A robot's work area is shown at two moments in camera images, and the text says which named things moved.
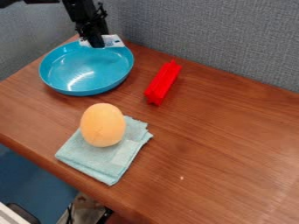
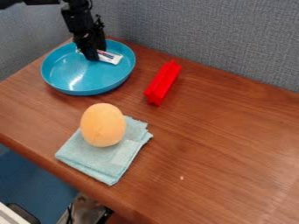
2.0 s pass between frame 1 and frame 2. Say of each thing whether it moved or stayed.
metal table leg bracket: stayed
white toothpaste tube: moved
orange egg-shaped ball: stayed
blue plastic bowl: stayed
